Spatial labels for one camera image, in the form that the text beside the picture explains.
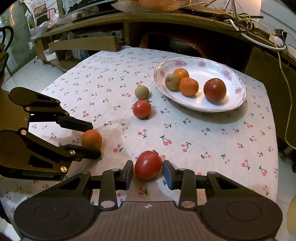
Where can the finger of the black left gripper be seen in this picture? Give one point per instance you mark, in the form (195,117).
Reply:
(42,108)
(42,156)

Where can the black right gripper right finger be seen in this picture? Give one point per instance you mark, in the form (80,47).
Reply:
(228,209)

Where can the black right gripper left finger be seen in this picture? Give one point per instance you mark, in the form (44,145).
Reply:
(67,209)

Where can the orange mandarin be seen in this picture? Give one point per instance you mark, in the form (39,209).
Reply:
(91,139)

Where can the red tomato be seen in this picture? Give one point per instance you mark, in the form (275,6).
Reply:
(141,109)
(214,90)
(148,165)

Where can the white cherry print tablecloth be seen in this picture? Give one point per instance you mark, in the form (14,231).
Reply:
(240,144)

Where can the red tomato on cloth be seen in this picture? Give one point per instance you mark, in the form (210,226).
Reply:
(141,109)

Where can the wooden drawer front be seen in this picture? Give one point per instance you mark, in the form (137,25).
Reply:
(102,43)

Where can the brown kiwi on cloth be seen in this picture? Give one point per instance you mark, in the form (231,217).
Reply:
(141,92)

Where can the red tomato on plate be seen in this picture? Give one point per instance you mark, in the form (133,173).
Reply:
(214,90)

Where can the orange mandarin front plate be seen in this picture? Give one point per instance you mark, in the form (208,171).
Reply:
(188,86)

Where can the orange mandarin plate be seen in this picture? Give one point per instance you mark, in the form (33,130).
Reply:
(188,86)
(181,73)

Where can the brown kiwi on plate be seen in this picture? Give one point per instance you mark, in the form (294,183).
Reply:
(171,82)

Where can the white floral oval plate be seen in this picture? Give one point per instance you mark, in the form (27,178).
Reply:
(202,70)

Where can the orange mandarin back plate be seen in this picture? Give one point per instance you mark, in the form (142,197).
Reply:
(181,73)

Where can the dark wooden tv cabinet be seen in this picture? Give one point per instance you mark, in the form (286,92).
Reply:
(212,38)

